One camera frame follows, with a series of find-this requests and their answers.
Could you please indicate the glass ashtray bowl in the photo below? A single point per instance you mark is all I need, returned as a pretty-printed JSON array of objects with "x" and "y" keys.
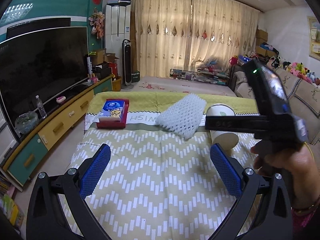
[{"x": 26, "y": 122}]

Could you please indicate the floral floor mattress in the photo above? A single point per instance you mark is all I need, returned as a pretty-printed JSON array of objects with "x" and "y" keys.
[{"x": 158, "y": 84}]

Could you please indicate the cardboard boxes stack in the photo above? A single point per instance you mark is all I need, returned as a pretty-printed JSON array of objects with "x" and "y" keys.
[{"x": 262, "y": 47}]

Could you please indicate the beige sofa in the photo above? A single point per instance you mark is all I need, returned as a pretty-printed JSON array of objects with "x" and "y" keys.
[{"x": 303, "y": 97}]

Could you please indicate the green chevron tablecloth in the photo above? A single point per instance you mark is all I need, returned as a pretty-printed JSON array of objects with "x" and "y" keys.
[{"x": 157, "y": 185}]

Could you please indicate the pile of plush toys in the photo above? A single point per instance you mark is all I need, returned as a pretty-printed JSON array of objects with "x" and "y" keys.
[{"x": 295, "y": 68}]

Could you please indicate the white foam fruit net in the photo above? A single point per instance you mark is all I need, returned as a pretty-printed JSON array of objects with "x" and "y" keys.
[{"x": 183, "y": 117}]

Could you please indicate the black television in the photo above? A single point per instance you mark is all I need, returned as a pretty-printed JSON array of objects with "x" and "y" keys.
[{"x": 40, "y": 63}]

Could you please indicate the person's right hand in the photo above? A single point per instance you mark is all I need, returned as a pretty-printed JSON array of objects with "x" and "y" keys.
[{"x": 297, "y": 168}]

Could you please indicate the artificial flower decoration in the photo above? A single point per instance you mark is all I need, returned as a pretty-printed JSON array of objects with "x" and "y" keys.
[{"x": 97, "y": 21}]

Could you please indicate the beige window curtain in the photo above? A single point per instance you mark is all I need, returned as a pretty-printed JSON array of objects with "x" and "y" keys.
[{"x": 186, "y": 34}]

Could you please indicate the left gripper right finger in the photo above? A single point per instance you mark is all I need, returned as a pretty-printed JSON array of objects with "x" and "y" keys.
[{"x": 273, "y": 218}]

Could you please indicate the red tissue tray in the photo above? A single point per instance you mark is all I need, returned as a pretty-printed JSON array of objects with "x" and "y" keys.
[{"x": 115, "y": 124}]

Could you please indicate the clear water bottle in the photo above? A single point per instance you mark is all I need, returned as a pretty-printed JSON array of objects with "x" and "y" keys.
[{"x": 40, "y": 107}]

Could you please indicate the white paper cup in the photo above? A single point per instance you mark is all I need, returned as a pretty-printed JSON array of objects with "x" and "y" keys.
[{"x": 218, "y": 132}]

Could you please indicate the yellow green TV cabinet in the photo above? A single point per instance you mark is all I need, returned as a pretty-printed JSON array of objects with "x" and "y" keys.
[{"x": 24, "y": 158}]

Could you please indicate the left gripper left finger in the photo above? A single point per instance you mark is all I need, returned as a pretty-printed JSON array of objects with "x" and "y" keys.
[{"x": 46, "y": 218}]

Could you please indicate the white air conditioner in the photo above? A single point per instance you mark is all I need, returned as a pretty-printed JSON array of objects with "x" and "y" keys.
[{"x": 117, "y": 26}]

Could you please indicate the blue tissue pack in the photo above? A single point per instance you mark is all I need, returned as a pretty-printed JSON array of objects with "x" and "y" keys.
[{"x": 112, "y": 110}]

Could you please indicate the low shelf with books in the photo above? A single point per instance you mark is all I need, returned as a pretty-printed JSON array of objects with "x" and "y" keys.
[{"x": 199, "y": 76}]

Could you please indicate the black tower fan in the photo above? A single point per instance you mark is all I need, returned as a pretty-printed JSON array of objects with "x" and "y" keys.
[{"x": 126, "y": 64}]

